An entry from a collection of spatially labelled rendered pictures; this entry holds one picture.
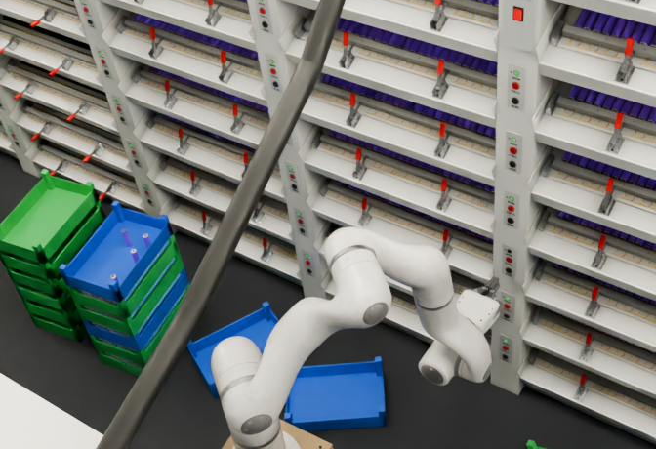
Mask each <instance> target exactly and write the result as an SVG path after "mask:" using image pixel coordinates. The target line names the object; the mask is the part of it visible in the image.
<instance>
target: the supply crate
mask: <svg viewBox="0 0 656 449"><path fill-rule="evenodd" d="M111 206H112V208H113V211H112V212H111V213H110V214H109V216H108V217H107V218H106V219H105V220H104V222H103V223H102V224H101V225H100V227H99V228H98V229H97V230H96V232H95V233H94V234H93V235H92V236H91V238H90V239H89V240H88V241H87V242H86V244H85V245H84V246H83V247H82V248H81V250H80V251H79V252H78V253H77V255H76V256H75V257H74V258H73V259H72V261H71V262H70V263H69V264H68V265H64V264H61V266H60V267H59V270H60V272H61V276H62V278H63V280H64V282H65V284H66V286H69V287H72V288H75V289H78V290H81V291H84V292H87V293H90V294H93V295H97V296H100V297H103V298H106V299H109V300H112V301H115V302H117V303H120V304H121V302H122V301H123V300H124V298H125V297H126V296H127V294H128V293H129V292H130V290H131V289H132V288H133V286H134V285H135V284H136V282H137V281H138V280H139V279H140V277H141V276H142V275H143V273H144V272H145V270H146V269H147V268H148V266H149V265H150V264H151V262H152V261H153V260H154V258H155V257H156V256H157V254H158V253H159V252H160V250H161V249H162V248H163V246H164V245H165V244H166V242H167V241H168V240H169V238H170V237H171V236H172V234H173V233H174V232H173V230H172V227H171V224H170V221H169V218H168V216H167V215H162V216H161V217H160V218H155V217H153V216H149V215H146V214H142V213H139V212H135V211H132V210H128V209H125V208H122V207H121V205H120V202H118V201H114V202H113V203H112V204H111ZM124 228H126V229H127V230H128V233H129V236H130V239H131V241H132V246H130V247H127V246H126V243H125V240H124V238H123V235H122V232H121V230H122V229H124ZM146 233H147V234H148V236H149V239H150V242H151V244H150V245H149V246H148V248H147V249H146V246H145V243H144V239H143V235H144V234H146ZM132 249H136V250H137V252H138V255H139V260H138V261H137V262H136V264H135V262H134V260H133V257H132V254H131V250H132ZM112 274H116V276H117V279H118V281H119V284H120V285H118V282H117V281H115V280H111V279H110V276H111V275H112Z"/></svg>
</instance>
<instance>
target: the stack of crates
mask: <svg viewBox="0 0 656 449"><path fill-rule="evenodd" d="M41 176H42V178H43V179H41V181H40V182H39V183H38V184H37V185H36V186H35V187H34V188H33V189H32V190H31V191H30V192H29V193H28V194H27V195H26V197H25V198H24V199H23V200H22V201H21V202H20V204H19V205H18V206H17V207H16V208H15V209H14V210H13V211H12V212H11V213H10V214H9V216H8V217H7V218H6V219H5V220H4V221H3V222H2V223H1V224H0V260H1V262H2V263H3V266H4V267H5V269H6V270H7V272H8V274H9V276H10V278H11V280H12V282H13V284H14V286H15V288H16V290H17V291H18V293H19V295H20V298H21V300H22V302H23V304H24V306H25V308H26V310H27V311H28V313H29V315H30V317H31V319H32V321H33V323H34V325H35V326H36V327H39V328H42V329H45V330H47V331H50V332H53V333H56V334H59V335H62V336H64V337H67V338H70V339H72V340H75V341H78V342H80V343H82V342H83V340H84V339H85V338H86V336H87V335H88V331H87V329H86V327H85V325H84V322H83V320H82V318H81V316H80V314H79V312H78V309H77V307H76V305H75V303H74V301H73V300H72V297H71V295H70V293H69V291H68V289H67V286H66V284H65V282H64V280H63V278H62V274H61V272H60V270H59V267H60V266H61V265H62V264H64V265H68V264H69V263H70V262H71V261H72V259H73V258H74V257H75V256H76V255H77V253H78V252H79V251H80V250H81V248H82V247H83V246H84V245H85V244H86V242H87V241H88V240H89V239H90V238H91V236H92V235H93V234H94V233H95V232H96V230H97V229H98V228H99V227H100V225H101V224H102V223H103V222H104V220H105V219H106V216H105V213H104V211H103V207H102V204H101V201H100V199H99V197H98V195H97V192H96V189H95V187H94V184H93V183H92V182H86V183H85V185H83V184H78V183H75V182H71V181H67V180H64V179H60V178H57V177H53V176H51V175H50V173H49V171H48V170H45V169H43V171H42V172H41Z"/></svg>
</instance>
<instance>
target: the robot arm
mask: <svg viewBox="0 0 656 449"><path fill-rule="evenodd" d="M324 256H325V260H326V263H327V265H328V267H329V270H330V272H331V274H332V277H333V279H334V281H335V283H336V286H337V294H336V296H335V298H334V299H332V300H331V301H329V300H325V299H321V298H316V297H308V298H305V299H302V300H300V301H299V302H297V303H296V304H295V305H294V306H293V307H292V308H291V309H290V310H289V311H288V312H287V313H286V314H285V315H284V316H283V317H282V318H281V319H280V320H279V321H278V323H277V324H276V325H275V327H274V328H273V330H272V331H271V333H270V335H269V337H268V339H267V341H266V346H265V350H264V353H263V355H262V353H261V351H260V350H259V348H258V347H257V346H256V344H255V343H254V342H252V341H251V340H249V339H248V338H245V337H240V336H236V337H230V338H227V339H225V340H223V341H221V342H220V343H219V344H218V345H217V346H216V347H215V349H214V351H213V353H212V358H211V370H212V373H213V377H214V380H215V383H216V387H217V390H218V394H219V397H220V400H221V403H222V406H223V409H224V413H225V417H226V420H227V424H228V427H229V430H230V434H231V437H232V440H233V443H234V446H233V448H232V449H301V448H300V446H299V444H298V443H297V441H296V440H295V439H294V438H293V437H292V436H291V435H289V434H288V433H286V432H284V431H282V427H281V424H280V420H279V415H280V413H281V411H282V409H283V407H284V405H285V403H286V401H287V398H288V396H289V394H290V391H291V389H292V386H293V384H294V382H295V380H296V377H297V375H298V373H299V371H300V369H301V367H302V366H303V364H304V363H305V361H306V360H307V358H308V357H309V356H310V355H311V354H312V353H313V352H314V351H315V350H316V349H317V348H318V347H319V346H320V345H321V344H322V343H323V342H324V341H325V340H326V339H327V338H328V337H329V336H331V335H332V334H334V333H335V332H337V331H339V330H342V329H348V328H358V329H364V328H369V327H372V326H374V325H376V324H378V323H379V322H381V321H382V320H383V319H384V318H385V317H386V315H387V314H388V312H389V310H390V305H391V292H390V287H389V284H388V283H387V280H386V278H385V276H387V277H389V278H391V279H393V280H395V281H397V282H399V283H401V284H403V285H405V286H408V287H411V288H412V292H413V296H414V300H415V304H416V307H417V311H418V314H419V318H420V322H421V324H422V327H423V328H424V330H425V331H426V332H427V333H428V334H429V335H430V336H432V337H433V338H435V340H434V342H433V343H432V344H431V346H430V348H429V349H428V351H427V352H426V353H425V355H424V356H423V358H422V359H421V361H420V362H419V370H420V372H421V373H422V375H423V376H424V377H425V378H426V379H427V380H429V381H430V382H432V383H434V384H436V385H439V386H445V385H447V384H448V383H449V381H450V380H451V378H452V377H454V376H459V377H462V378H464V379H466V380H469V381H471V382H475V383H482V382H484V381H485V380H486V379H487V378H488V377H489V375H490V373H491V369H492V357H491V352H490V348H489V345H488V343H487V340H486V339H485V337H484V336H483V334H484V333H485V332H486V331H487V330H488V329H489V328H490V327H491V326H492V324H493V323H494V322H495V321H496V319H497V318H498V316H499V313H500V312H498V311H500V310H501V309H502V308H503V307H504V303H503V302H502V301H500V300H498V299H497V296H496V292H497V291H498V289H499V288H500V283H499V278H498V277H495V276H493V277H492V278H491V280H490V279H489V280H488V281H487V283H486V284H485V286H482V287H481V288H477V289H472V288H466V290H465V291H464V292H463V294H462V295H461V296H460V298H459V300H458V302H457V303H456V301H455V295H454V289H453V284H452V278H451V273H450V268H449V264H448V262H447V259H446V257H445V256H444V254H443V253H442V252H441V251H440V250H439V249H437V248H435V247H433V246H431V245H416V244H404V243H400V242H396V241H393V240H391V239H388V238H386V237H384V236H383V235H381V234H379V233H377V232H374V231H372V230H369V229H366V228H362V227H353V226H350V227H343V228H340V229H337V230H336V231H334V232H333V233H332V234H331V235H330V236H329V237H328V238H327V240H326V242H325V245H324ZM486 294H487V295H488V296H487V297H485V296H486Z"/></svg>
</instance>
